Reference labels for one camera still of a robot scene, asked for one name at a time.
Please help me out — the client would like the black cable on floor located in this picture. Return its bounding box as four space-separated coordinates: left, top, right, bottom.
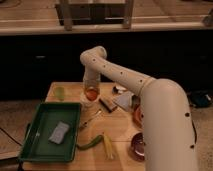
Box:
0 127 24 148

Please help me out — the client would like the black rectangular block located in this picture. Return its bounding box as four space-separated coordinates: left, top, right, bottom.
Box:
99 98 117 113

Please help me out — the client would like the green plastic tray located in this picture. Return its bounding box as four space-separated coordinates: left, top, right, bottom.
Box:
19 102 81 162

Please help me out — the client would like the small green cup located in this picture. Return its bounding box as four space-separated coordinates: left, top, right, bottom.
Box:
54 87 65 101

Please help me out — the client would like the small metal cup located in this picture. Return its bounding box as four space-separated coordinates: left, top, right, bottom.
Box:
131 95 140 109

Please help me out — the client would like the wooden chair frame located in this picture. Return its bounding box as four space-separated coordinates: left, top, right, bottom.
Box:
54 0 134 31

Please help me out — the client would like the dark teal bag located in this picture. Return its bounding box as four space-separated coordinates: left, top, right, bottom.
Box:
189 91 212 108

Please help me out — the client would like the red apple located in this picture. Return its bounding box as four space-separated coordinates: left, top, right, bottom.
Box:
85 89 98 101

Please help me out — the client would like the white paper cup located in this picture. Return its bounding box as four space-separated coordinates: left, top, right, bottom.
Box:
80 93 95 108

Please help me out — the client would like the yellow corn cob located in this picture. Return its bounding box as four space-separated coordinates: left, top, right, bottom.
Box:
103 133 115 160

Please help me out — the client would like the metal spoon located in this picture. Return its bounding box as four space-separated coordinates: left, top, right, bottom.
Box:
79 109 102 130

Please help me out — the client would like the grey folded cloth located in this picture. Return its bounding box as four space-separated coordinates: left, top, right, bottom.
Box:
113 91 133 111

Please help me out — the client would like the white black small object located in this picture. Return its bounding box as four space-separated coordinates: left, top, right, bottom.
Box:
112 86 127 94

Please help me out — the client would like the grey sponge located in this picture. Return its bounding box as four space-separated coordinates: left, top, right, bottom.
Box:
49 122 70 144

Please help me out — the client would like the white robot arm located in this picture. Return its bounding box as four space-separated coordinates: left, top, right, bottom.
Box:
80 46 198 171

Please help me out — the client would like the green chili pepper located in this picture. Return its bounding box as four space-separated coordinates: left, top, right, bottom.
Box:
76 135 103 150

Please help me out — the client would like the dark purple bowl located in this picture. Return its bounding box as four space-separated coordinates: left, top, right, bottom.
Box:
130 132 145 161

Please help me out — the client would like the orange bowl with food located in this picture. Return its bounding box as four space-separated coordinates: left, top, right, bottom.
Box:
133 106 142 128

